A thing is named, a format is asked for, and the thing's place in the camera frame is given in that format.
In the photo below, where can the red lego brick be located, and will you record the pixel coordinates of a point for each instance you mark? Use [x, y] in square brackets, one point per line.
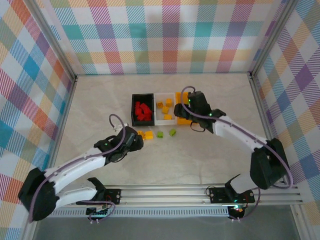
[149, 110]
[141, 118]
[144, 107]
[136, 104]
[136, 112]
[148, 117]

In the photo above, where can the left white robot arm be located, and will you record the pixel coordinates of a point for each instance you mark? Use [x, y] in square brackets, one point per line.
[75, 165]

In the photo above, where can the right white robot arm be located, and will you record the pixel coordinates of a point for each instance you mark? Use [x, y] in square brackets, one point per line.
[237, 135]

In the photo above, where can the orange plastic bin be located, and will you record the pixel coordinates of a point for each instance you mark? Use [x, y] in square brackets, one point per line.
[182, 121]

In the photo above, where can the black plastic bin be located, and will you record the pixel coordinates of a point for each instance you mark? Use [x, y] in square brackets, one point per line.
[143, 123]

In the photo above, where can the white translucent plastic bin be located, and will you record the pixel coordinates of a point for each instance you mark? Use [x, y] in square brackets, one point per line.
[166, 122]

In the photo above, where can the green lego brick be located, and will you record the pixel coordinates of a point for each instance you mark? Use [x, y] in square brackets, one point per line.
[160, 135]
[172, 132]

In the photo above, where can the controller board with green connector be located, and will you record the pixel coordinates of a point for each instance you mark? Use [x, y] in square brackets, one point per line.
[98, 210]

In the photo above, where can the controller board with lit LED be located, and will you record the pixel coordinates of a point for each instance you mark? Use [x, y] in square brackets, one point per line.
[237, 209]

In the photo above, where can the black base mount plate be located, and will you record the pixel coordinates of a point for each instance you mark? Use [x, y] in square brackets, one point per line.
[217, 195]
[113, 196]

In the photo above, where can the wide aluminium base rail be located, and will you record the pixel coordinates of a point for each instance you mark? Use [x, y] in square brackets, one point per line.
[162, 195]

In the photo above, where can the aluminium table side rail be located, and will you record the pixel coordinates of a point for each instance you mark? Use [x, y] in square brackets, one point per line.
[261, 112]
[62, 130]

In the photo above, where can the aluminium frame post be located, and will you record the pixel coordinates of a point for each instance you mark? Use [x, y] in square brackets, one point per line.
[273, 37]
[53, 42]

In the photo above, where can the aluminium frame leg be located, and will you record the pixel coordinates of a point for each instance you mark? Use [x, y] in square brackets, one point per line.
[28, 232]
[300, 225]

